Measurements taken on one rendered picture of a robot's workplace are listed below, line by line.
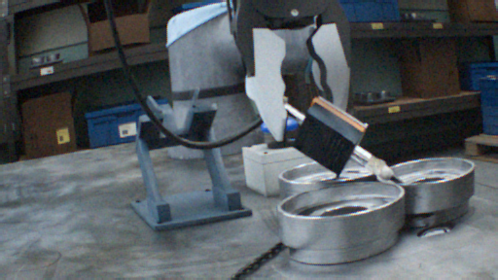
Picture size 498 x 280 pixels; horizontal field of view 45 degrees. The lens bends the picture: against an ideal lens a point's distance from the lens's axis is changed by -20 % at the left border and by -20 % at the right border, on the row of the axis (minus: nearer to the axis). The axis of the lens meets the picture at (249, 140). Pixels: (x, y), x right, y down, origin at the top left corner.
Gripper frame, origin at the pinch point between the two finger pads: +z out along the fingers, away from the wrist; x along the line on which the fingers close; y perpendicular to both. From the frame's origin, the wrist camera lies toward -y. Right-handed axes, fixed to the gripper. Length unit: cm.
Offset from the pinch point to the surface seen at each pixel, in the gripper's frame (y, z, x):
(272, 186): 19.4, 6.2, -2.0
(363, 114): 346, 0, -164
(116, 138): 354, -7, -15
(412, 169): 3.3, 6.0, -11.5
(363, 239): -8.8, 9.2, 0.1
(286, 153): 19.0, 3.0, -3.9
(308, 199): 0.9, 6.4, 0.7
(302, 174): 12.1, 5.0, -2.9
